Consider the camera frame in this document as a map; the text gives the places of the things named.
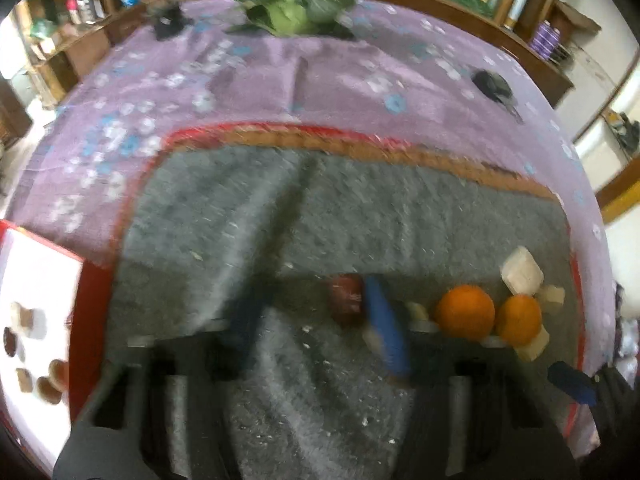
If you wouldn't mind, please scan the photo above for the purple spray can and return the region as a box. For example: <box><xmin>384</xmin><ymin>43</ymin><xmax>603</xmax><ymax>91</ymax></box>
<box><xmin>530</xmin><ymin>20</ymin><xmax>551</xmax><ymax>54</ymax></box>
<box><xmin>542</xmin><ymin>24</ymin><xmax>562</xmax><ymax>59</ymax></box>

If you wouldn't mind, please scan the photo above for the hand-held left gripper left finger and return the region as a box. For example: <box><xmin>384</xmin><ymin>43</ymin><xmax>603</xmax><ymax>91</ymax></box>
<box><xmin>52</xmin><ymin>280</ymin><xmax>273</xmax><ymax>480</ymax></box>

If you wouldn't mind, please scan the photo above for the grey felt mat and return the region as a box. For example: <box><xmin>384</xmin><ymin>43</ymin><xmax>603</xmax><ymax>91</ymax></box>
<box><xmin>107</xmin><ymin>122</ymin><xmax>586</xmax><ymax>480</ymax></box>

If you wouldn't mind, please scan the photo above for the wooden side counter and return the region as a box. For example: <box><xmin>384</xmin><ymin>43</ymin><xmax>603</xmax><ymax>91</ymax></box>
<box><xmin>20</xmin><ymin>5</ymin><xmax>117</xmax><ymax>107</ymax></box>

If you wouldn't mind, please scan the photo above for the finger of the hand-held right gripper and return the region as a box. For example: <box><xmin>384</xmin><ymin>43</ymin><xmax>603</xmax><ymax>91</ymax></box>
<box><xmin>547</xmin><ymin>360</ymin><xmax>626</xmax><ymax>426</ymax></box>

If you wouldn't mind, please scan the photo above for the orange mandarin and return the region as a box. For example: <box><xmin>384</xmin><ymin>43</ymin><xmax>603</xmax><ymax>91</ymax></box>
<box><xmin>495</xmin><ymin>294</ymin><xmax>543</xmax><ymax>347</ymax></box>
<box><xmin>434</xmin><ymin>285</ymin><xmax>496</xmax><ymax>341</ymax></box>

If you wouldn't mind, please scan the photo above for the wooden cabinet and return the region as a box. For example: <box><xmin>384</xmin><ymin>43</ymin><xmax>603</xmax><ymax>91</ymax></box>
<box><xmin>500</xmin><ymin>25</ymin><xmax>576</xmax><ymax>107</ymax></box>

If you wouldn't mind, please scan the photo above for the black thermos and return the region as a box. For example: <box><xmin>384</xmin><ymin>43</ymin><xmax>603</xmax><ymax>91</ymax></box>
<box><xmin>70</xmin><ymin>0</ymin><xmax>104</xmax><ymax>26</ymax></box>

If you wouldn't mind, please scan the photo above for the purple floral bedsheet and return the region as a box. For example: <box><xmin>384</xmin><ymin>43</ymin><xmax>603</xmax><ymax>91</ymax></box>
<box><xmin>7</xmin><ymin>0</ymin><xmax>616</xmax><ymax>471</ymax></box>

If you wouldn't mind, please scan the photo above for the small black device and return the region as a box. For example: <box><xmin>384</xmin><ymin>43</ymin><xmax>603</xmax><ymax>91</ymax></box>
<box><xmin>152</xmin><ymin>2</ymin><xmax>193</xmax><ymax>41</ymax></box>

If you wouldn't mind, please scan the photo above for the black key fob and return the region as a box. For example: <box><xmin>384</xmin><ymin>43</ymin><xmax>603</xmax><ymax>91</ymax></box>
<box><xmin>472</xmin><ymin>70</ymin><xmax>523</xmax><ymax>122</ymax></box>

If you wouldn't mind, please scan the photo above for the green bag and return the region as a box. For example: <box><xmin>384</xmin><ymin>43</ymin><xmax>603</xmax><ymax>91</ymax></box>
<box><xmin>29</xmin><ymin>17</ymin><xmax>57</xmax><ymax>41</ymax></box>

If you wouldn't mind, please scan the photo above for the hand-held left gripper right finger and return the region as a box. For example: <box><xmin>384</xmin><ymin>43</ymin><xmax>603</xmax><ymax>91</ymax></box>
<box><xmin>361</xmin><ymin>274</ymin><xmax>581</xmax><ymax>480</ymax></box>

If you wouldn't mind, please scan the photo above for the red gift box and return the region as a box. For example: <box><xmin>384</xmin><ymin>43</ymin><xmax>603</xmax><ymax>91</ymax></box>
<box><xmin>0</xmin><ymin>220</ymin><xmax>118</xmax><ymax>476</ymax></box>

